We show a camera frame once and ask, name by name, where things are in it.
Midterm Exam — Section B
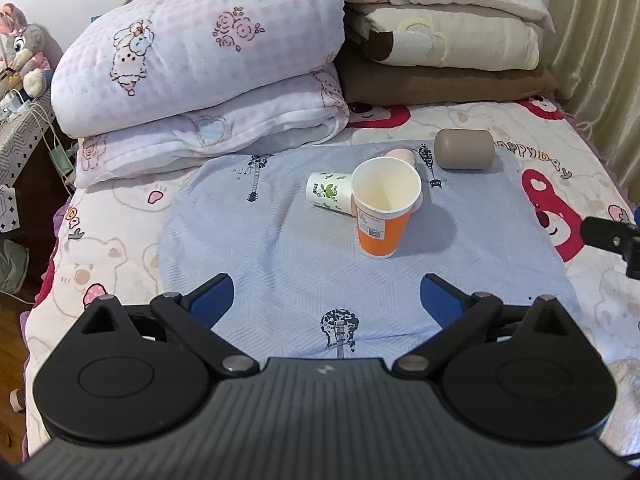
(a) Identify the grey rabbit plush toy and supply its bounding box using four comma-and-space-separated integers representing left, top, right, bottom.
0, 2, 52, 99

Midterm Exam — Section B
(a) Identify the blue guitar print cloth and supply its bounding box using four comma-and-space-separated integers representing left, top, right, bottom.
157, 140, 594, 361

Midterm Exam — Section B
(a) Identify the grey bag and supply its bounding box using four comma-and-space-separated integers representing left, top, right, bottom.
0, 238, 30, 295

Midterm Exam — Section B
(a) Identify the white green print paper cup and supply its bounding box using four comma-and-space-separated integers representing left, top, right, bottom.
305, 171, 358, 217

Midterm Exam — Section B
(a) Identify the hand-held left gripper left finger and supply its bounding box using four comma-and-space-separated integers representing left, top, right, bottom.
64, 273, 261, 377

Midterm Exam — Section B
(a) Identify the white cable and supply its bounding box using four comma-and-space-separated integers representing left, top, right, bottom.
27, 102, 77, 198

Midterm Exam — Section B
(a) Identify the pink heart print quilt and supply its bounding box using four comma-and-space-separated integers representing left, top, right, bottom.
74, 62, 351, 192

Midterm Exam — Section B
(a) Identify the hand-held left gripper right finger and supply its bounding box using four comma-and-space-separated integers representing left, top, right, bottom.
392, 273, 592, 378

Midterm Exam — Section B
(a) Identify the orange paper cup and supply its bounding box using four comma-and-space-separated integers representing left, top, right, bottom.
351, 156, 423, 260

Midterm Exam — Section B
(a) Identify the pink sheep print quilt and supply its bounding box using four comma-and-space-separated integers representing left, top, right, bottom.
50, 0, 349, 139

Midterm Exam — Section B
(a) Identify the taupe cup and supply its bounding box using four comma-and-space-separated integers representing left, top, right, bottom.
433, 128, 495, 170

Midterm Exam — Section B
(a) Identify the green face mask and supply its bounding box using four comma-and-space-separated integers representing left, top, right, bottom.
49, 144, 79, 179

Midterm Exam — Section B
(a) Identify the cream pillow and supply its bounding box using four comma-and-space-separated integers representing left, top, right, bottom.
345, 4, 542, 71

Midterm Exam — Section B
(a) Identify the patterned grey table cloth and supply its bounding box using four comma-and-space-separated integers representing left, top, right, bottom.
0, 87, 57, 234

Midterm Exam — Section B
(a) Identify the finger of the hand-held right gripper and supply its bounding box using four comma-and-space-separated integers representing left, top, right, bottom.
580, 207, 640, 281

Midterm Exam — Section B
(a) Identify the pink cup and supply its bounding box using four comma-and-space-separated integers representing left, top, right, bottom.
384, 147, 425, 214

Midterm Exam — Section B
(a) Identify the beige curtain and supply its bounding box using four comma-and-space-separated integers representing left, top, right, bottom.
542, 0, 640, 203

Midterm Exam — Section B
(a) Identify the dark wooden nightstand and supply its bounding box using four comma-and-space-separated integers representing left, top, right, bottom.
0, 110, 71, 283

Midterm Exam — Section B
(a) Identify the brown folded blanket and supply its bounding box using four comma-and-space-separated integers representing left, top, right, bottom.
335, 42, 559, 107

